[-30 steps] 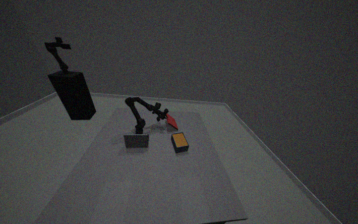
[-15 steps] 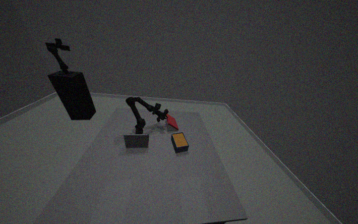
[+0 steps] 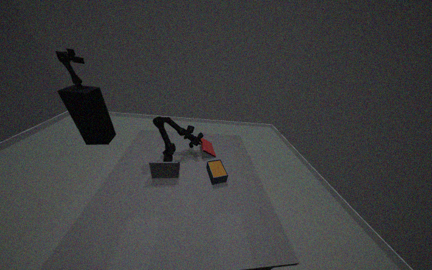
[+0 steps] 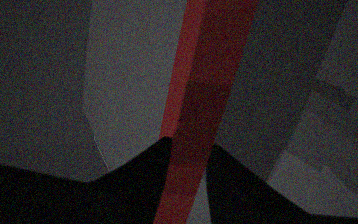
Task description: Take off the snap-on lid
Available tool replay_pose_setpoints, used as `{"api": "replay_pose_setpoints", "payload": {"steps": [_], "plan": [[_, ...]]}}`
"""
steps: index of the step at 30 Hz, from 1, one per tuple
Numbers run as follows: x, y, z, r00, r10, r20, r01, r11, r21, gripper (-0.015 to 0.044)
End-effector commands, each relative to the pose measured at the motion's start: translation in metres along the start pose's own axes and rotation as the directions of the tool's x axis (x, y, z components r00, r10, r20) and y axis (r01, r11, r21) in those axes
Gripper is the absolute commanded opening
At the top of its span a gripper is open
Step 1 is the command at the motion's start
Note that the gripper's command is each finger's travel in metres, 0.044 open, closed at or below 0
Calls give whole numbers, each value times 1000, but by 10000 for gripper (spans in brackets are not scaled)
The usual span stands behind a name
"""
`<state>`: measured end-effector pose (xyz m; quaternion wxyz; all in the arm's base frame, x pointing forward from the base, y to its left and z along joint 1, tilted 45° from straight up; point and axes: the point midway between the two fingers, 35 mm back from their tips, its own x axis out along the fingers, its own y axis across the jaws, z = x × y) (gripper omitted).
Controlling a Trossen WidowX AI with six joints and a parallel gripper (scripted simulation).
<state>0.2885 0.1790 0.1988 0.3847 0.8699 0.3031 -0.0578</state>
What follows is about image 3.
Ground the red panel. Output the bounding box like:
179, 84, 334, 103
201, 138, 216, 157

